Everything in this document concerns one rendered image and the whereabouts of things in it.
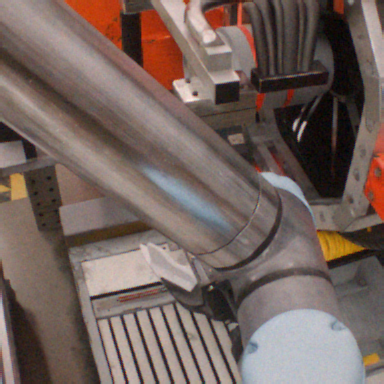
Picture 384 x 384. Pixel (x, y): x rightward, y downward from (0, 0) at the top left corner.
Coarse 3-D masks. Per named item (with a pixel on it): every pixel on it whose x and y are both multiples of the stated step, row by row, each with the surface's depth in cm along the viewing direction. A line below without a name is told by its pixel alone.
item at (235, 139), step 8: (232, 128) 143; (240, 128) 143; (232, 136) 141; (240, 136) 141; (232, 144) 139; (240, 144) 139; (240, 152) 137; (248, 152) 137; (248, 160) 139; (168, 240) 163; (176, 248) 161
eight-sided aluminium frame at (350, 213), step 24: (360, 0) 62; (360, 24) 63; (360, 48) 64; (264, 120) 114; (360, 120) 68; (264, 144) 110; (360, 144) 70; (264, 168) 108; (288, 168) 107; (360, 168) 71; (312, 192) 100; (360, 192) 73; (336, 216) 81; (360, 216) 76
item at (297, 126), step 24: (336, 0) 86; (336, 24) 93; (336, 48) 97; (336, 72) 97; (360, 72) 85; (336, 96) 94; (360, 96) 88; (288, 120) 112; (312, 120) 108; (336, 120) 96; (312, 144) 110; (336, 144) 98; (312, 168) 106; (336, 168) 101; (336, 192) 98
